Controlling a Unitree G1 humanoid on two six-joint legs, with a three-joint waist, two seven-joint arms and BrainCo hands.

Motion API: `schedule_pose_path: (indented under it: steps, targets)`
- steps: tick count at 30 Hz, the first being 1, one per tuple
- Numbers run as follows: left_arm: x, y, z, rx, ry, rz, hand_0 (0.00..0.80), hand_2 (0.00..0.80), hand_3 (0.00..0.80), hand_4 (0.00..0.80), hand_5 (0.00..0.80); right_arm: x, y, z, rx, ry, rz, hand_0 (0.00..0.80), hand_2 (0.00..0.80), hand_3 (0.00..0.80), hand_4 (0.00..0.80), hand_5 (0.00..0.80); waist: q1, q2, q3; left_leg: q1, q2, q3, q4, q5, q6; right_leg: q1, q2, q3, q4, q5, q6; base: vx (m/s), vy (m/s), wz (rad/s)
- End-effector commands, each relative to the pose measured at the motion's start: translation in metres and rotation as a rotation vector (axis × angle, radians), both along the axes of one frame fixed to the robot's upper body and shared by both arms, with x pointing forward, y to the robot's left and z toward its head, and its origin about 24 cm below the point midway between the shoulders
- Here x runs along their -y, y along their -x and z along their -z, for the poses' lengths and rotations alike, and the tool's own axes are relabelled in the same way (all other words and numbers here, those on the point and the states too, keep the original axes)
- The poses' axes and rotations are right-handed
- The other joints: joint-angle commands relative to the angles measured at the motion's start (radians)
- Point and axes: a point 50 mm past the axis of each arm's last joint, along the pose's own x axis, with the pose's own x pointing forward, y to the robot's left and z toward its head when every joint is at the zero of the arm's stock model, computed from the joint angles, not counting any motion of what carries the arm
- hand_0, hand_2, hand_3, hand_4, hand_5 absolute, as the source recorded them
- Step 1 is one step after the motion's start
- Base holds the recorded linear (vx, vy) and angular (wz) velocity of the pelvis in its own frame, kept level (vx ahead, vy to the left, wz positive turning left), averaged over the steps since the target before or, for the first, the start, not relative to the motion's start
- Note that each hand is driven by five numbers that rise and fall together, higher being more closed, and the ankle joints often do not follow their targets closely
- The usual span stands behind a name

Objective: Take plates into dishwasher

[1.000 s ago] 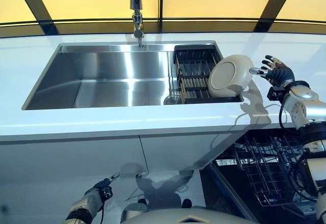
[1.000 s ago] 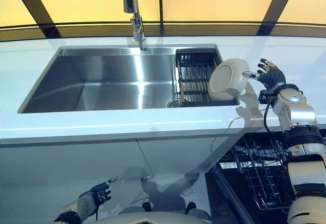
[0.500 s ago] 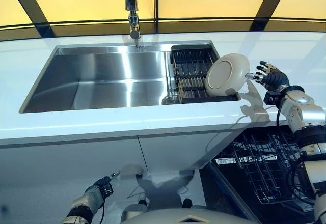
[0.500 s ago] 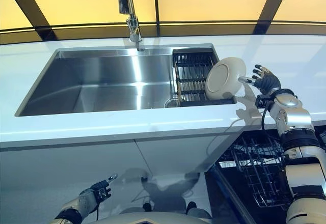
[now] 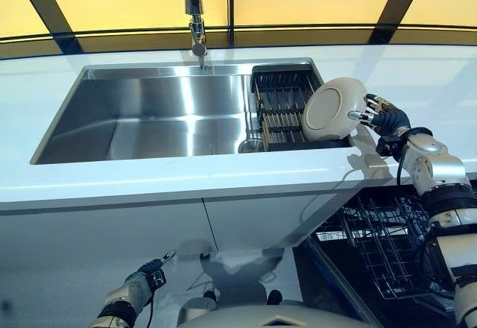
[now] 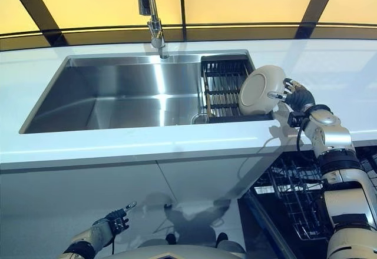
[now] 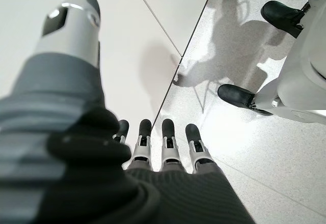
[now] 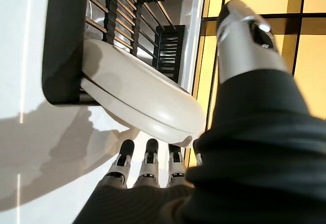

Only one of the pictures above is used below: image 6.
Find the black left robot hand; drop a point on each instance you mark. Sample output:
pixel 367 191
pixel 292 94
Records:
pixel 119 220

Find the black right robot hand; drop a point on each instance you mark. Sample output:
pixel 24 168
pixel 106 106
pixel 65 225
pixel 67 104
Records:
pixel 302 98

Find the beige round plate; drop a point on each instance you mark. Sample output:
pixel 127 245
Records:
pixel 259 94

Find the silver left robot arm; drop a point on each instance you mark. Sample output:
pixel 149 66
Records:
pixel 88 238

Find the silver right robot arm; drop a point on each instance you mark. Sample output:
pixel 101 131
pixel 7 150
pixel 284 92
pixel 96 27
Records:
pixel 338 141

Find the wide white cabinet door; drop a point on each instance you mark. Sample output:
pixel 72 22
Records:
pixel 73 188

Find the grey robot torso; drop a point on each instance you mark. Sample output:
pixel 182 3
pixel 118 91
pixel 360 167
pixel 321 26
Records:
pixel 176 253

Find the black sink drying rack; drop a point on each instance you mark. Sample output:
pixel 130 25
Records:
pixel 221 88

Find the narrow white cabinet door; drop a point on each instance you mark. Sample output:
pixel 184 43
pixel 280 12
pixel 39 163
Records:
pixel 206 170

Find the round steel sink drain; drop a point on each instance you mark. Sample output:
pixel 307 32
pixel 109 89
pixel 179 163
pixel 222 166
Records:
pixel 199 119

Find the grey right robot leg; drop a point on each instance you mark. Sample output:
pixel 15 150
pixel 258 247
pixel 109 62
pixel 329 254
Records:
pixel 229 244

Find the stainless steel sink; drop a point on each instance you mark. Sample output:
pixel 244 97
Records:
pixel 117 100

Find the chrome kitchen faucet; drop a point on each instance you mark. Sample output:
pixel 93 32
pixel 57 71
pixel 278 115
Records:
pixel 147 0

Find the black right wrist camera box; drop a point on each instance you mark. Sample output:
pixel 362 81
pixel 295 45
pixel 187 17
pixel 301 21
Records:
pixel 296 119

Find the dark window frame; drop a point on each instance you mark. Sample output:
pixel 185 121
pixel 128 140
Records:
pixel 88 33

